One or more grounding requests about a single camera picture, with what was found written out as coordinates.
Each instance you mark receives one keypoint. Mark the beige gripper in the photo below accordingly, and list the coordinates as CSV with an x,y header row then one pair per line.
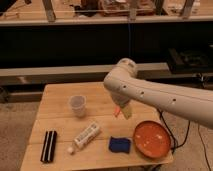
x,y
127,111

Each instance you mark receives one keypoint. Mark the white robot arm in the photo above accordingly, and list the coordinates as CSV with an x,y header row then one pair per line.
x,y
189,103

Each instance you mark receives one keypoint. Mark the orange carrot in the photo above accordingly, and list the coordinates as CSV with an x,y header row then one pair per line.
x,y
116,111

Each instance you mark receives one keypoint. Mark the blue sponge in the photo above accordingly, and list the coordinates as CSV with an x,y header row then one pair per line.
x,y
119,145

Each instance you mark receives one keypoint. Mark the orange plate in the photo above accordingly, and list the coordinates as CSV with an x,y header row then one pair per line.
x,y
152,139

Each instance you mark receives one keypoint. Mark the white tube with cap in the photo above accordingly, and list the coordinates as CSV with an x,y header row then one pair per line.
x,y
85,137

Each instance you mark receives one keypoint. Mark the clear plastic cup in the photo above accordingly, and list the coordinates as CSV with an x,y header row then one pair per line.
x,y
77,104

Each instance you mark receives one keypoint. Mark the grey metal shelf rail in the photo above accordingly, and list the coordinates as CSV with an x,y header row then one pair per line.
x,y
42,75

